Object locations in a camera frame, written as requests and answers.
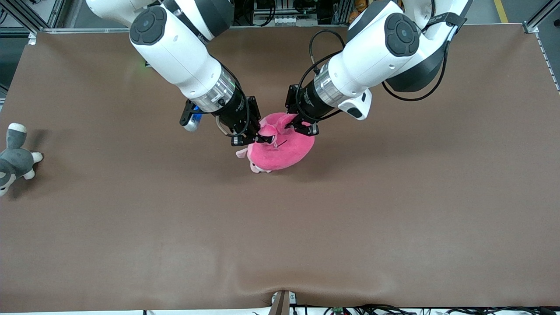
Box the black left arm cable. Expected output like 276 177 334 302
295 17 459 124

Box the metal table edge bracket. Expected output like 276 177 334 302
268 290 298 315

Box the aluminium frame post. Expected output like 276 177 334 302
522 7 553 34

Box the hot pink round plush toy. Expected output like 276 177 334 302
246 112 316 172

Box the aluminium table edge rail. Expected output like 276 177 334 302
34 24 350 34

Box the grey white husky plush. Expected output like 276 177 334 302
0 122 44 197

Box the pale pink white plush dog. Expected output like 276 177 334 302
235 148 273 174

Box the white terminal block strip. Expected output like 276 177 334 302
270 16 309 26

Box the brown table cover mat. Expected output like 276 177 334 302
0 24 560 312

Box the orange packed items pile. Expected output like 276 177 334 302
348 0 368 25

